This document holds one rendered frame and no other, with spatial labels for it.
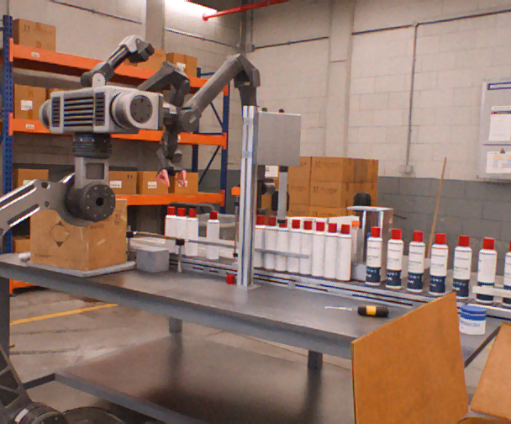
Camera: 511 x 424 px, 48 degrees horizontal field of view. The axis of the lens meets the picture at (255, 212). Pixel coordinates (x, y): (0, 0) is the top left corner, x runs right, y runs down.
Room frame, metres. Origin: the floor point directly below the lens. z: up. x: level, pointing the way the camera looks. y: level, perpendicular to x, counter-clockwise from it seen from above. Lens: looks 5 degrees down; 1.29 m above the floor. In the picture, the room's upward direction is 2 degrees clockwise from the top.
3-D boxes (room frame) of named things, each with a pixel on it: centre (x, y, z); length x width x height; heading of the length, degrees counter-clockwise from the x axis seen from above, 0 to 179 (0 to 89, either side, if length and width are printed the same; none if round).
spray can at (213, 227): (2.40, 0.18, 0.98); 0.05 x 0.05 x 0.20
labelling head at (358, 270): (2.11, -0.42, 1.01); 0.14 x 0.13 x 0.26; 56
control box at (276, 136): (2.14, -0.06, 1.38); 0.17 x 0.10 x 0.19; 111
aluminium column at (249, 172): (2.12, 0.03, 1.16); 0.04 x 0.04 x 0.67; 56
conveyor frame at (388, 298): (2.27, -0.01, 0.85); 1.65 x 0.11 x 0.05; 56
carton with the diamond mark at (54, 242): (2.37, 0.73, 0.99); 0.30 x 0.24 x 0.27; 65
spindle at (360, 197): (2.67, -0.49, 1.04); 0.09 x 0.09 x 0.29
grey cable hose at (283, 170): (2.09, -0.10, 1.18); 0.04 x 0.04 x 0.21
